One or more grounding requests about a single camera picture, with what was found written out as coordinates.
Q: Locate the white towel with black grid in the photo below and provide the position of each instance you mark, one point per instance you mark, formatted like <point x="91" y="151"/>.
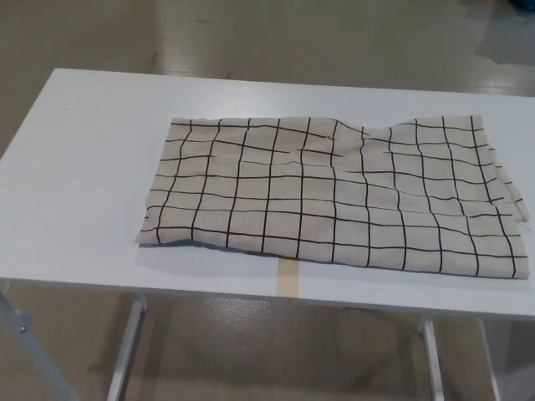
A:
<point x="317" y="196"/>

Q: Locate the beige masking tape strip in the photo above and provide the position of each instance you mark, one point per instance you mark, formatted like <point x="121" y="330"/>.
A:
<point x="288" y="277"/>

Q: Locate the white slanted table leg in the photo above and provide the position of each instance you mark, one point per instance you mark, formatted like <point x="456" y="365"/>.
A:
<point x="125" y="351"/>

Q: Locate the white straight table leg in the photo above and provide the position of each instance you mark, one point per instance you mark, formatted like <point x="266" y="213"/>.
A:
<point x="432" y="359"/>

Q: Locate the thin white table leg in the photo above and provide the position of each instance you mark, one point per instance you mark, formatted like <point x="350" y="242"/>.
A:
<point x="490" y="363"/>

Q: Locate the grey metal bar with bolt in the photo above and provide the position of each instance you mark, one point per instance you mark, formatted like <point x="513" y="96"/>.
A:
<point x="29" y="351"/>

